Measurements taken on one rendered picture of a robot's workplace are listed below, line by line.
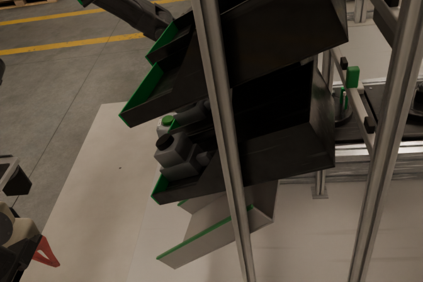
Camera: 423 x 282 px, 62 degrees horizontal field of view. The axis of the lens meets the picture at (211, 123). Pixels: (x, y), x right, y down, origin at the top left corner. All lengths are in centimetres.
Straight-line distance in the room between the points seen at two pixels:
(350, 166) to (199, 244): 49
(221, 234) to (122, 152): 69
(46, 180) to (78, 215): 158
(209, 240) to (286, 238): 33
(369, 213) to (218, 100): 25
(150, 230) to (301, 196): 40
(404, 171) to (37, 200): 213
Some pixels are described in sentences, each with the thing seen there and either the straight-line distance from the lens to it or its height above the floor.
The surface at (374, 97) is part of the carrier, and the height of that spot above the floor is 97.
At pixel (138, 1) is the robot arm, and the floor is 136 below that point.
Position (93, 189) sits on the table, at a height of 86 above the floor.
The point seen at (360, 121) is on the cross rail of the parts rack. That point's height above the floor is 131.
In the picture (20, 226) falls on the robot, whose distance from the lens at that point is 125.
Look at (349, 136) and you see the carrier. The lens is 98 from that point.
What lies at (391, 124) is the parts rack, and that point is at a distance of 39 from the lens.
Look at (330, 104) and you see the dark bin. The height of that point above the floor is 132.
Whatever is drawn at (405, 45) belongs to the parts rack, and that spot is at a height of 146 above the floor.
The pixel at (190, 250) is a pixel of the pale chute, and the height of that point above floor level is 107.
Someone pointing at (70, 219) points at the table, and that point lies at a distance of 109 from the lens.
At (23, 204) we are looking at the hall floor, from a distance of 259.
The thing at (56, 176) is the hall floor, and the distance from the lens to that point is 264.
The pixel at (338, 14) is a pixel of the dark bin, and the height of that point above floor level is 149.
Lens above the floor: 162
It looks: 39 degrees down
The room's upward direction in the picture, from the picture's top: 11 degrees counter-clockwise
